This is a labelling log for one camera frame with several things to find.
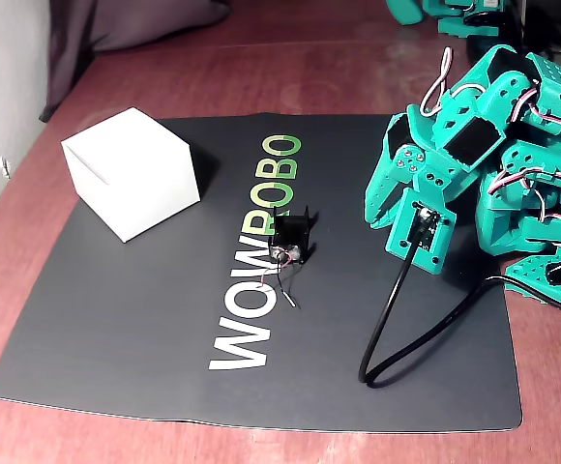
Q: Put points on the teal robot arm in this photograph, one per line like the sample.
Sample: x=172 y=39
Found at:
x=527 y=217

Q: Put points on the black WOWROBO mat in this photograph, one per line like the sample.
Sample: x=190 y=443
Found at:
x=140 y=314

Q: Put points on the small black battery pack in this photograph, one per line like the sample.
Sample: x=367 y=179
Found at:
x=287 y=232

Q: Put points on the teal background robot arm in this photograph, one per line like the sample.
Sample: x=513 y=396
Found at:
x=435 y=12

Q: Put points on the white open box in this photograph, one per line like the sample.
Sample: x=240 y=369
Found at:
x=130 y=169

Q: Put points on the small white wall fitting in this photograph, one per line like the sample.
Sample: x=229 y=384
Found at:
x=5 y=166

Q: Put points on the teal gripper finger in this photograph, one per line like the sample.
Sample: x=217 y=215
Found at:
x=396 y=205
x=387 y=183

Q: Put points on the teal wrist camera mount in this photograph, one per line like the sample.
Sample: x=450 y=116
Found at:
x=416 y=241

